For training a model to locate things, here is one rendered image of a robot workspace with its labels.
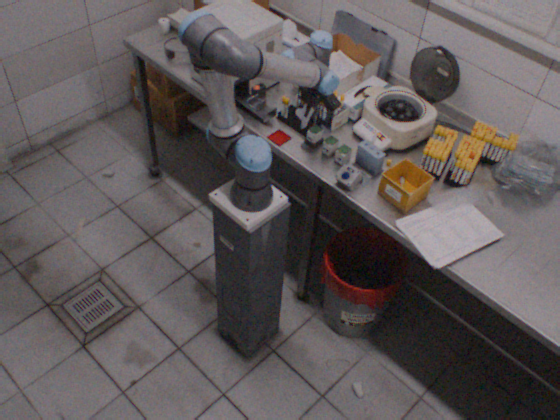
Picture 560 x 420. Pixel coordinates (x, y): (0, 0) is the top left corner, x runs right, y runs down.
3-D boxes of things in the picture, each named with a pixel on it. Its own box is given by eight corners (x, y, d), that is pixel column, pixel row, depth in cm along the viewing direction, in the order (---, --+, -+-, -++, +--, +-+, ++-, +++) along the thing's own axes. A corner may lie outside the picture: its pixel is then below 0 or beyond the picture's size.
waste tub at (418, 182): (376, 193, 213) (381, 173, 206) (400, 177, 220) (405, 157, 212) (404, 214, 207) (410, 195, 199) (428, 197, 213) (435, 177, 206)
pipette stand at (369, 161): (351, 165, 223) (355, 145, 215) (364, 157, 226) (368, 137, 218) (370, 180, 218) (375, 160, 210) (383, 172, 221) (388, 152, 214)
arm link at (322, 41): (303, 33, 195) (323, 26, 199) (301, 61, 203) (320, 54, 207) (318, 44, 191) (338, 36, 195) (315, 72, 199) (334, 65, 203)
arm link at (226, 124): (230, 172, 199) (197, 40, 156) (207, 148, 207) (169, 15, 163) (259, 155, 203) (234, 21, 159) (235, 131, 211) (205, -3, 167)
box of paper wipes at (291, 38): (260, 42, 276) (261, 17, 267) (276, 33, 282) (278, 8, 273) (297, 62, 267) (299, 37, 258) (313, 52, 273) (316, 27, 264)
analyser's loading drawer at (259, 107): (230, 98, 243) (229, 88, 239) (241, 92, 246) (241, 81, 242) (264, 122, 234) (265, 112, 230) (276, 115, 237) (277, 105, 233)
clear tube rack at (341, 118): (294, 108, 244) (295, 94, 239) (310, 98, 249) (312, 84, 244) (331, 132, 235) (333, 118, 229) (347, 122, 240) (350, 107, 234)
